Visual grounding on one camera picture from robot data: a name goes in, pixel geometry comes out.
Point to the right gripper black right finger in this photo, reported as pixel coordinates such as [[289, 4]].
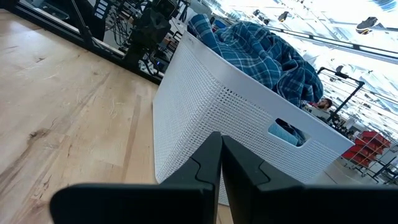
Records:
[[252, 196]]

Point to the rack of red bins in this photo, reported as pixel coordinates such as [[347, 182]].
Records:
[[370, 137]]

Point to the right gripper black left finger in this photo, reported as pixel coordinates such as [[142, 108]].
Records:
[[199, 193]]

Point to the white woven plastic basket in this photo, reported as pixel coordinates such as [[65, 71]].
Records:
[[202, 102]]

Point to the black metal stand frame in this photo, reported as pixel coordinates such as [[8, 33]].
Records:
[[342, 75]]

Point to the blue plaid shirt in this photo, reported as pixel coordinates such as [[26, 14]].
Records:
[[258, 53]]

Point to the black ceiling spotlight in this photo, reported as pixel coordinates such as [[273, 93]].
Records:
[[283, 16], [367, 24]]

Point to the person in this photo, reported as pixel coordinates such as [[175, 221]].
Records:
[[325, 103]]

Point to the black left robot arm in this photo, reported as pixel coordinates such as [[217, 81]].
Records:
[[150, 28]]

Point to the black aluminium table frame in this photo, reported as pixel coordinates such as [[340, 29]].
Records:
[[84, 35]]

